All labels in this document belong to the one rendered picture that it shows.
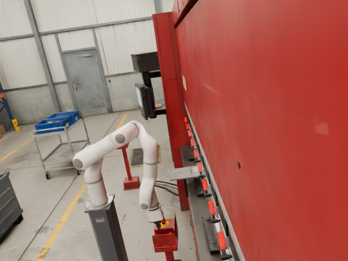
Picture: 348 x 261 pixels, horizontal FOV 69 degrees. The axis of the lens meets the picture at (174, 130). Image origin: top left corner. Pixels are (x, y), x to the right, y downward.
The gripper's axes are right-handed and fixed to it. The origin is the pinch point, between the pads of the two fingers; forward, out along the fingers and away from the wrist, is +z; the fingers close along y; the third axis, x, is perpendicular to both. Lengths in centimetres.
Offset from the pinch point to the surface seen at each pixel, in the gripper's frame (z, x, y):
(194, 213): -0.7, -5.6, -25.9
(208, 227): -3.0, 13.4, -33.9
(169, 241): 10.5, 4.9, -5.4
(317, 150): -99, 119, -50
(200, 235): -0.5, 16.9, -27.6
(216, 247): -2.7, 30.2, -36.0
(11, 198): 27, -140, 215
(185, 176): -13.6, -36.0, -22.8
